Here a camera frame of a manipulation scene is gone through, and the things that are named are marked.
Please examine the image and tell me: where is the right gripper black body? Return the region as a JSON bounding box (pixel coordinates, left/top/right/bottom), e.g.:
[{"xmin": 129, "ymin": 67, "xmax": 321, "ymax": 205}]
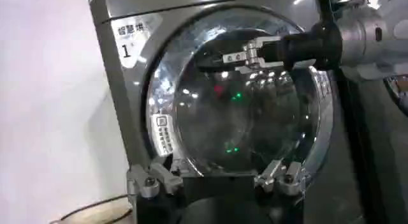
[{"xmin": 277, "ymin": 19, "xmax": 344, "ymax": 72}]

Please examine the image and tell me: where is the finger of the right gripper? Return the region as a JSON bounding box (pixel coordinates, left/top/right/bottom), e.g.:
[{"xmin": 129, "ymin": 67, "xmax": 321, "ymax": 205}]
[
  {"xmin": 194, "ymin": 50, "xmax": 285, "ymax": 74},
  {"xmin": 200, "ymin": 28, "xmax": 283, "ymax": 55}
]

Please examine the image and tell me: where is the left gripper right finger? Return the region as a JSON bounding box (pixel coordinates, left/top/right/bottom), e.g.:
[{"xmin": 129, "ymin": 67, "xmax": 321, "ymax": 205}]
[{"xmin": 254, "ymin": 159, "xmax": 312, "ymax": 197}]

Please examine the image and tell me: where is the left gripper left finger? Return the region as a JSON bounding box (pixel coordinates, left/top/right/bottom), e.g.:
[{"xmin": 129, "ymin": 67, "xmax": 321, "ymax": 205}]
[{"xmin": 126, "ymin": 153, "xmax": 185, "ymax": 200}]

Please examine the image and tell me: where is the white instruction sticker on door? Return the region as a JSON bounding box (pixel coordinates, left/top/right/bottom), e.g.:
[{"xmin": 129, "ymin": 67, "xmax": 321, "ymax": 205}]
[{"xmin": 149, "ymin": 112, "xmax": 176, "ymax": 158}]

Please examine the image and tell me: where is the round glass dryer door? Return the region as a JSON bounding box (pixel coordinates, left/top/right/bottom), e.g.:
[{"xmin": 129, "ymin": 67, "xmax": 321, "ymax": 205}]
[{"xmin": 143, "ymin": 5, "xmax": 335, "ymax": 182}]

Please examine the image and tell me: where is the grey neighbouring dryer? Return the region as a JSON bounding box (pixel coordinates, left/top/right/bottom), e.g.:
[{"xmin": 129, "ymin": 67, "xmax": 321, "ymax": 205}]
[{"xmin": 330, "ymin": 68, "xmax": 408, "ymax": 224}]

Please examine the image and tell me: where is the grey dryer numbered one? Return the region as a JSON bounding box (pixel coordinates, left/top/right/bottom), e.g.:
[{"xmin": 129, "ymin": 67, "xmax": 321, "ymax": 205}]
[{"xmin": 85, "ymin": 0, "xmax": 339, "ymax": 224}]

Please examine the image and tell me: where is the white number label sticker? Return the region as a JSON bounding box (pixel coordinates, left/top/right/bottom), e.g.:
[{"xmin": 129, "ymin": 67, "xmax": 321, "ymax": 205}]
[{"xmin": 110, "ymin": 13, "xmax": 164, "ymax": 70}]

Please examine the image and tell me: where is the neighbouring dryer glass door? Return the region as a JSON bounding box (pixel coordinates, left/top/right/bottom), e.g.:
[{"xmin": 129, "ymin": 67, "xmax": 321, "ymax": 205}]
[{"xmin": 383, "ymin": 73, "xmax": 408, "ymax": 117}]

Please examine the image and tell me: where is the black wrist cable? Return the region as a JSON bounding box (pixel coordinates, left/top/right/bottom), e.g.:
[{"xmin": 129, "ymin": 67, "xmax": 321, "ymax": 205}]
[{"xmin": 314, "ymin": 0, "xmax": 336, "ymax": 26}]

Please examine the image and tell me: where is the thin black cable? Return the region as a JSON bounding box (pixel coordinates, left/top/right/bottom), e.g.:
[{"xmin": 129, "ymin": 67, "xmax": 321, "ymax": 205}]
[{"xmin": 50, "ymin": 193, "xmax": 133, "ymax": 224}]

